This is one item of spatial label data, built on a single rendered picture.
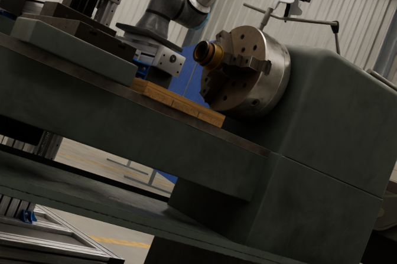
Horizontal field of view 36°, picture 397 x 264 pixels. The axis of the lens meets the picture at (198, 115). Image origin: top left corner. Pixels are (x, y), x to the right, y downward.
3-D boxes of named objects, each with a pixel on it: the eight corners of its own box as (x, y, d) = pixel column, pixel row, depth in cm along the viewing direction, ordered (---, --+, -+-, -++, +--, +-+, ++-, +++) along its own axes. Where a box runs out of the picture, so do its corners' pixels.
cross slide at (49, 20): (67, 49, 197) (72, 36, 198) (131, 64, 163) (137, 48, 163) (16, 26, 187) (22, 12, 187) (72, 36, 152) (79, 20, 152)
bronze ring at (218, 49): (217, 46, 208) (197, 36, 203) (234, 49, 201) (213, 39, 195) (207, 72, 208) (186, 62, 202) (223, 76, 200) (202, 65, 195)
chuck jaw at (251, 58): (245, 63, 207) (270, 62, 198) (241, 77, 206) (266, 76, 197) (222, 51, 201) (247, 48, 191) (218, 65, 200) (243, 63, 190)
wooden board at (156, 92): (160, 108, 215) (164, 97, 216) (221, 128, 186) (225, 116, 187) (88, 77, 198) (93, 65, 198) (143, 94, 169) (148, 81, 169)
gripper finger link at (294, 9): (296, 27, 212) (302, 2, 207) (282, 21, 215) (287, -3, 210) (300, 24, 215) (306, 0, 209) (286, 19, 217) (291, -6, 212)
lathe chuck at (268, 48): (206, 106, 226) (242, 28, 225) (257, 130, 200) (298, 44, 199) (188, 97, 220) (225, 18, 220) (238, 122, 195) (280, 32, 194)
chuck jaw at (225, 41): (231, 67, 212) (228, 41, 219) (241, 59, 209) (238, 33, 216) (208, 54, 206) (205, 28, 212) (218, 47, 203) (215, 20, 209)
